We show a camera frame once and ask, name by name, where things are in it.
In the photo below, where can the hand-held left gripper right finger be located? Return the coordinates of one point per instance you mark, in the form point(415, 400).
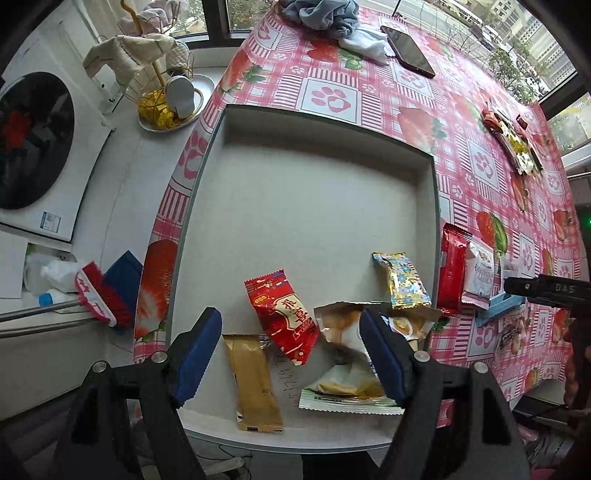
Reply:
point(382, 357)

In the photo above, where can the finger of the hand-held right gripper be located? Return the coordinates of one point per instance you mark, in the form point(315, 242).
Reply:
point(545, 288)

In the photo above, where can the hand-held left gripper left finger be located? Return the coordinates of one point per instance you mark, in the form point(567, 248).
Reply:
point(197, 357)

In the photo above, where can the blue snack packet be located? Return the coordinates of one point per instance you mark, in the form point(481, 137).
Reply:
point(501, 305)

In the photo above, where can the grey shallow tray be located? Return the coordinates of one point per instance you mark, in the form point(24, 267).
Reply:
point(304, 207)

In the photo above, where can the person's right hand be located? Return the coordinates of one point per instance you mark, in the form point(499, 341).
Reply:
point(577, 369)

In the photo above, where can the clear bread packet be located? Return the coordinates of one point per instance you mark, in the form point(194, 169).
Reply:
point(341, 325)

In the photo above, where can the yellow-white snack packet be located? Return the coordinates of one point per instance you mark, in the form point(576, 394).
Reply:
point(341, 392)

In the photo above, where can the dark brown snack packet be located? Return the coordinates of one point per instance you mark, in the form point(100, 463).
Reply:
point(511, 333)

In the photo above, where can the tan snack packet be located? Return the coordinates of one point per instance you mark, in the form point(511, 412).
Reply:
point(254, 383)

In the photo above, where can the white snack packet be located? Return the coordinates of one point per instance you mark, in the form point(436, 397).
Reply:
point(479, 274)

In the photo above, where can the gold floral snack packet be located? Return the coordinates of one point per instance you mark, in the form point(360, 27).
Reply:
point(404, 281)

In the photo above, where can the long red snack packet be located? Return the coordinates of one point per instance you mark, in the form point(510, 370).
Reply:
point(451, 272)

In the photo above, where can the blue dustpan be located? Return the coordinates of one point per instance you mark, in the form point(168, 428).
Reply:
point(123, 274)

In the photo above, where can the red broom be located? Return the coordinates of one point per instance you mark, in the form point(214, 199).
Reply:
point(99, 295)

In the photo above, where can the pile of mixed snack packets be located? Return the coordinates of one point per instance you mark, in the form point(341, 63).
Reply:
point(515, 138)

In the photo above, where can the white plastic bottle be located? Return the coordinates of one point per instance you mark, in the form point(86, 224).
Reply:
point(53, 274)

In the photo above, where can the white washing machine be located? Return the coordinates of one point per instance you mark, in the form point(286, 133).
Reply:
point(55, 152)

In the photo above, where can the gold foil sweets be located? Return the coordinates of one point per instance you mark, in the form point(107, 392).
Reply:
point(159, 110)

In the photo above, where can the white cup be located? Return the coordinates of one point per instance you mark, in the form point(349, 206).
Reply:
point(180, 94)

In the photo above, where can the pink checkered strawberry tablecloth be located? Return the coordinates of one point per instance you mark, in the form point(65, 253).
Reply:
point(332, 97)

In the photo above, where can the black smartphone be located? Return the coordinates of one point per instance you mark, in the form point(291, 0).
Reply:
point(408, 50)

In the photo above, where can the white cloth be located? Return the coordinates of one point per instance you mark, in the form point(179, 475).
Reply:
point(367, 44)

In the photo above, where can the beige towel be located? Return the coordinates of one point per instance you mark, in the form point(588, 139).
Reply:
point(124, 53)

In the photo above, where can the pale pink cloth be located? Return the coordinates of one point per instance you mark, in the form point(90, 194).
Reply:
point(161, 14)

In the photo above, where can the grey-blue cloth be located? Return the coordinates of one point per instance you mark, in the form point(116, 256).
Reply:
point(325, 16)

